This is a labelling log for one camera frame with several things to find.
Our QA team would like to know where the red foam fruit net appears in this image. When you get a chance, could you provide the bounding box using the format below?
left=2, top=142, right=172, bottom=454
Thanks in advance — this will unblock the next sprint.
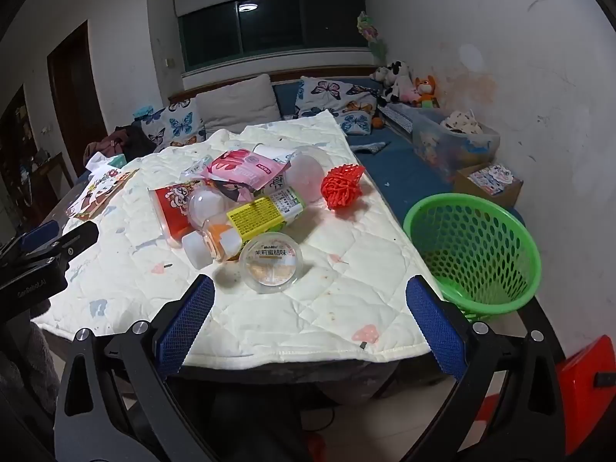
left=320, top=164, right=365, bottom=211

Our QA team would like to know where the stack of picture books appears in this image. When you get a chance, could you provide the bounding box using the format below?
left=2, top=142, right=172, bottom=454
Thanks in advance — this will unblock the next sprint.
left=468, top=164, right=515, bottom=196

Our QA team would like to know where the grey pillow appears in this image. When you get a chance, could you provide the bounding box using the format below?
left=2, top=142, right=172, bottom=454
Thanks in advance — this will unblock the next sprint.
left=194, top=74, right=282, bottom=136

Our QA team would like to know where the red plastic stool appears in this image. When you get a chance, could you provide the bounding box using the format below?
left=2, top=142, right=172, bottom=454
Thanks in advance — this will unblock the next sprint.
left=474, top=334, right=616, bottom=458

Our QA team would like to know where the dark wooden door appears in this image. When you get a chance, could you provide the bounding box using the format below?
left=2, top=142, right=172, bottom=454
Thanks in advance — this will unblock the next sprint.
left=47, top=20, right=109, bottom=179

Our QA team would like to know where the small butterfly print pillow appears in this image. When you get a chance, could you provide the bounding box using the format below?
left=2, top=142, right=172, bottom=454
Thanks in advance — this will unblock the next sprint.
left=144, top=99, right=208, bottom=152

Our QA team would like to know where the small clear wrapper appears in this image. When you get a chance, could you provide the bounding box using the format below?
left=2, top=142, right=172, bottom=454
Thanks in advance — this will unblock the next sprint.
left=180, top=156, right=213, bottom=181

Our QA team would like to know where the cartoon picture book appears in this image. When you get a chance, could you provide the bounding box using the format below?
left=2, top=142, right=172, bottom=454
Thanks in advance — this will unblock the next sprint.
left=65, top=168, right=140, bottom=218

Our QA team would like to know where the clear plastic jelly cup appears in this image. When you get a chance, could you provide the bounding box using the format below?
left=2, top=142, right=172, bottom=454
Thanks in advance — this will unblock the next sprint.
left=239, top=232, right=304, bottom=295

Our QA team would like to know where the dark clothes pile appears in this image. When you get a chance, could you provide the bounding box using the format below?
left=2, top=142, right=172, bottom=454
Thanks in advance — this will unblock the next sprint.
left=85, top=125, right=157, bottom=164

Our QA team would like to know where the yellow label juice bottle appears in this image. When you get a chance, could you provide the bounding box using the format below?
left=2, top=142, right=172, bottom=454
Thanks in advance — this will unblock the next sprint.
left=182, top=187, right=307, bottom=270

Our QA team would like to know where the large butterfly print pillow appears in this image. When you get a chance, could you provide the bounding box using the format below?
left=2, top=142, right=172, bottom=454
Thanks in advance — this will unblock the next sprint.
left=295, top=76, right=386, bottom=136

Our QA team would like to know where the window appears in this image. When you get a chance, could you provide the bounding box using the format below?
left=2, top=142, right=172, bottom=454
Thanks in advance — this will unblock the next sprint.
left=177, top=0, right=367, bottom=72

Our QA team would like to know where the cardboard box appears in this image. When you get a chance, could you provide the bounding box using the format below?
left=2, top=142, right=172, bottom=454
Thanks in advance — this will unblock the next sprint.
left=454, top=162, right=524, bottom=210

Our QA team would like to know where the white quilted printed mat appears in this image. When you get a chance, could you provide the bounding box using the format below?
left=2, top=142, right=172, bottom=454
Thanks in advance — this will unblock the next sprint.
left=30, top=110, right=446, bottom=364

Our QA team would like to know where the blue bed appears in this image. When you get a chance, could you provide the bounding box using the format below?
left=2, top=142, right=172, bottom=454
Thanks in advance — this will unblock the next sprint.
left=168, top=65, right=525, bottom=270

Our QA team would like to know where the clear plastic storage box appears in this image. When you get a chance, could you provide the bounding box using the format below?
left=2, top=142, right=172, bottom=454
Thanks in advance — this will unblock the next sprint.
left=411, top=108, right=501, bottom=181

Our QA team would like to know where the paper flower wall decoration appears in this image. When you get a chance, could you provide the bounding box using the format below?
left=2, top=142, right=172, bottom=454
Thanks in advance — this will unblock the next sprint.
left=357, top=11, right=388, bottom=59

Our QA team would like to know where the green plastic basket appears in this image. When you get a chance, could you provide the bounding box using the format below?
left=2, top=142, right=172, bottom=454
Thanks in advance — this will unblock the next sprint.
left=403, top=193, right=542, bottom=323

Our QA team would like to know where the black and white cow plush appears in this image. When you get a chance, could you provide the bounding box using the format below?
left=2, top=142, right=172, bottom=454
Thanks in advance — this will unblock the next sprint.
left=370, top=61, right=415, bottom=104

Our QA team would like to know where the dark cabinet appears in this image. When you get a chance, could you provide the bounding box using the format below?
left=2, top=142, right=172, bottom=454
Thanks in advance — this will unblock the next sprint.
left=0, top=84, right=73, bottom=246

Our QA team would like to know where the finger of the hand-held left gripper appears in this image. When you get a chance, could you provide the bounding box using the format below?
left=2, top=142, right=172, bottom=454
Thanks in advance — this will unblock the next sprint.
left=26, top=221, right=100, bottom=271
left=0, top=220, right=61, bottom=257

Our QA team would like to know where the white plastic bag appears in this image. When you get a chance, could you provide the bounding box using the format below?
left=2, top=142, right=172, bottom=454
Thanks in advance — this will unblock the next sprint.
left=85, top=151, right=114, bottom=175

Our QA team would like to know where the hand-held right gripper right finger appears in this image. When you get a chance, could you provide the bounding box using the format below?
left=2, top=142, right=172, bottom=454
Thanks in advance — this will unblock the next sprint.
left=405, top=274, right=565, bottom=462

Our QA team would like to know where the red label cup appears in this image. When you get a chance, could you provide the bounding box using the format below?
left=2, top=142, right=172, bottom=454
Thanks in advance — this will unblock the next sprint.
left=153, top=180, right=213, bottom=247

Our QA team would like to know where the cream spotted cloth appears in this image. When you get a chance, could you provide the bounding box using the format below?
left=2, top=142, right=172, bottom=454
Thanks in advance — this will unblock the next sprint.
left=440, top=110, right=484, bottom=134

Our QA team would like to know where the orange fox plush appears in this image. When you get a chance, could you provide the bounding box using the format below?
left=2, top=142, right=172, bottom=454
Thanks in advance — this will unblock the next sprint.
left=414, top=75, right=441, bottom=108

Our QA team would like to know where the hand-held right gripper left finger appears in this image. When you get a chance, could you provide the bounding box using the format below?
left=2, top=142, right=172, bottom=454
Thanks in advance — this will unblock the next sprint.
left=54, top=274, right=217, bottom=462

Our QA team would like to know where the pink snack wrapper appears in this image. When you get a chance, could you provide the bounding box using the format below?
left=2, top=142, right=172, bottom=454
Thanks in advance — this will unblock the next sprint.
left=202, top=150, right=290, bottom=203

